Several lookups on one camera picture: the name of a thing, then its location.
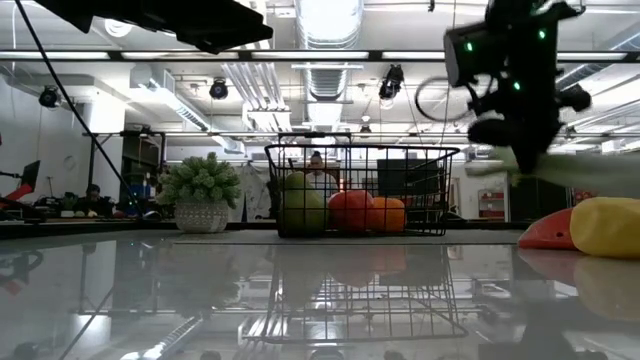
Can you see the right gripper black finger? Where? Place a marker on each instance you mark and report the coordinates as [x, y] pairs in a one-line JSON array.
[[539, 152], [521, 155]]

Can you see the pale green toy celery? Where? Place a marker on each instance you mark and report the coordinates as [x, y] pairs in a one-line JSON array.
[[595, 175]]

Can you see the red green watermelon slice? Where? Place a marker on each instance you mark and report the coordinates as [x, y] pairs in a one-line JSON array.
[[547, 232]]

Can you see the orange toy orange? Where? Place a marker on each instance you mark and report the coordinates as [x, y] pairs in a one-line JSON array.
[[390, 215]]

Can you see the red toy apple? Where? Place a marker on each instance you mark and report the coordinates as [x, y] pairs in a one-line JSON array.
[[350, 210]]

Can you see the green toy pear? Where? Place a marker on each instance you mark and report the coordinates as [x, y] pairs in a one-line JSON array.
[[300, 205]]

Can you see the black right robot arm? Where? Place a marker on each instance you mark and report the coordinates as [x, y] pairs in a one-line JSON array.
[[520, 30]]

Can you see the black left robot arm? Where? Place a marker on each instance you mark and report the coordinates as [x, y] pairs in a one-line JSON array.
[[200, 20]]

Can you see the red storage shelf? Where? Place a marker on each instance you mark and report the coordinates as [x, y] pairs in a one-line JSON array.
[[491, 204]]

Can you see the yellow toy lemon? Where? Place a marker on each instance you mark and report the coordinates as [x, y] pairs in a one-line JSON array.
[[607, 227]]

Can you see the dark monitor screen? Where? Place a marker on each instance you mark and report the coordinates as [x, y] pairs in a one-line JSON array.
[[407, 175]]

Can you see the person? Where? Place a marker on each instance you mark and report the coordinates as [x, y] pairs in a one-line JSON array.
[[93, 200], [316, 172]]

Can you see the green plant in white pot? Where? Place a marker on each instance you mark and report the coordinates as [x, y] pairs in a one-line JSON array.
[[200, 192]]

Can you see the black metal rack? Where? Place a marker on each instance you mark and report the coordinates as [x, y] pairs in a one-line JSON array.
[[145, 155]]

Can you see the white glossy table sheet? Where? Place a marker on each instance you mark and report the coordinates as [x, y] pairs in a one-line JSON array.
[[150, 300]]

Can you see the red and black equipment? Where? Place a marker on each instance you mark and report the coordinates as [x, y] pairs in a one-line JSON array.
[[25, 185]]

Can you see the black overhead camera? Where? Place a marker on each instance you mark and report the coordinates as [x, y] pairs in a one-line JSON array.
[[391, 82]]

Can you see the silver ceiling duct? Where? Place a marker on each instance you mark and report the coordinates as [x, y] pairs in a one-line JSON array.
[[327, 30]]

